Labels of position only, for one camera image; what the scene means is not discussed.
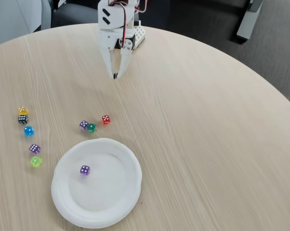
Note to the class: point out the purple translucent die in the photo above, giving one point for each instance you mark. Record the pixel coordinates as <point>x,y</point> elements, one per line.
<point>85,170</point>
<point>35,149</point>
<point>83,125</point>

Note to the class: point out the white paper plate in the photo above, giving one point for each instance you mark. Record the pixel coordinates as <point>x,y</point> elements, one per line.
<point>96,183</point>

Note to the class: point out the dark grey chair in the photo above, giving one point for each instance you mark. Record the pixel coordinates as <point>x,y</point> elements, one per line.
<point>72,14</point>

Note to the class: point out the red translucent die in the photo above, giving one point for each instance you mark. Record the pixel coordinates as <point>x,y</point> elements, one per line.
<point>106,119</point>

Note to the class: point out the dark green translucent die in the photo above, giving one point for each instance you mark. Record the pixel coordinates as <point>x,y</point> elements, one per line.
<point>91,127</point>

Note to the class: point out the yellow translucent die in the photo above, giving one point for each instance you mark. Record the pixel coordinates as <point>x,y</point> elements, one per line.
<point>22,110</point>

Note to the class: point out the black die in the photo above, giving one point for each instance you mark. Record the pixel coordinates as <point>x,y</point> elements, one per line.
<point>22,119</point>

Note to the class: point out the blue translucent die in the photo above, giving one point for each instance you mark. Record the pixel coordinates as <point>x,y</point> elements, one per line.
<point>29,131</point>

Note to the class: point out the lime green translucent die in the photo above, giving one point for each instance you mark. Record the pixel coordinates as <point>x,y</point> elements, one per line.
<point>35,161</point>

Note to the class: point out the grey desk leg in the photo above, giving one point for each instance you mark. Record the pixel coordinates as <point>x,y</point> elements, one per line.
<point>247,21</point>

